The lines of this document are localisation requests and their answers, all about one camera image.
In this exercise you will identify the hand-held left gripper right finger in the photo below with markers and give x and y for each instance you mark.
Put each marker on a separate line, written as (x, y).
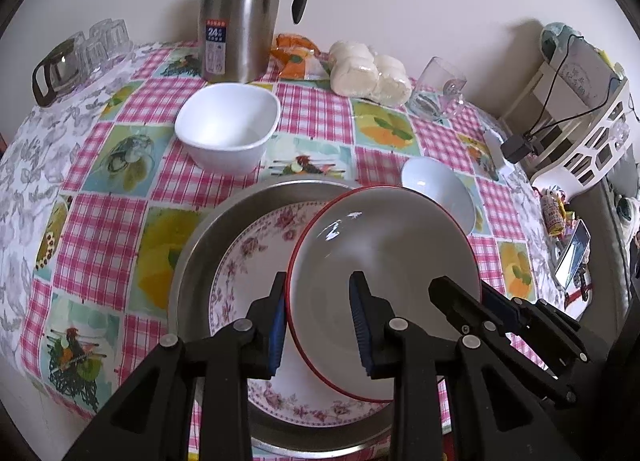
(361, 326)

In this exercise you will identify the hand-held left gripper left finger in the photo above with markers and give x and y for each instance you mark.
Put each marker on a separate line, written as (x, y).
(276, 336)

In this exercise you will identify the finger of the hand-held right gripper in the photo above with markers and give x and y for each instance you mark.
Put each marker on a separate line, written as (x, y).
(455, 301)
(500, 303)

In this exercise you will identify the strawberry print bowl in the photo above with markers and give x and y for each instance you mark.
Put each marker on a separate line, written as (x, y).
(390, 236)

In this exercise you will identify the round pink floral plate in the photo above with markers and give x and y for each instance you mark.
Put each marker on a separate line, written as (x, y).
(260, 231)

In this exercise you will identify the round stainless steel plate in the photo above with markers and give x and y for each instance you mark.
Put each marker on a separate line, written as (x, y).
(200, 241)

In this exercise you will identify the pale blue floral bowl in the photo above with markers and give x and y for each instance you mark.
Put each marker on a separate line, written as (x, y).
(430, 181)

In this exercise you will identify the white square bowl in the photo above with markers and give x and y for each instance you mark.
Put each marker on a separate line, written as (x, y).
(225, 126)

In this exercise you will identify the smartphone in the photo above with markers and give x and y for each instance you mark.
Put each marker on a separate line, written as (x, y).
(572, 253)

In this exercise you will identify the small yellow printed bottle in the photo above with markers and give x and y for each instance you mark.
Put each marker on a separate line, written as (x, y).
(552, 213)

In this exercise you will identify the small white box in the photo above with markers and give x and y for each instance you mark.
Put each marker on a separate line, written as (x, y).
(495, 151)

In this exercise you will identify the black power adapter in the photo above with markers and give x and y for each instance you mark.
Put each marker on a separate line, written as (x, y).
(517, 147)

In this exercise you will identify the white plastic rack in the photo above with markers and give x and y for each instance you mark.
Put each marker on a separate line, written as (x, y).
(595, 151)

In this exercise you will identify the pink checked printed tablecloth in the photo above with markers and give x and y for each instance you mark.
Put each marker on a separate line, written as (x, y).
(95, 221)

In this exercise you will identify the clear glass mug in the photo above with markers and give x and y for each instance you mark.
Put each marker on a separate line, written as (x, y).
(440, 86)

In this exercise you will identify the pack of white steamed buns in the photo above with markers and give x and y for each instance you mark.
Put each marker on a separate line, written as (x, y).
(370, 73)

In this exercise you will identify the paper sheet in rack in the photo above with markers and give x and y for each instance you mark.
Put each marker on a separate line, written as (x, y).
(590, 71)

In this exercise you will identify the orange snack packet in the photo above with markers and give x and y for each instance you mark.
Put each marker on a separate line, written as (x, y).
(297, 56)

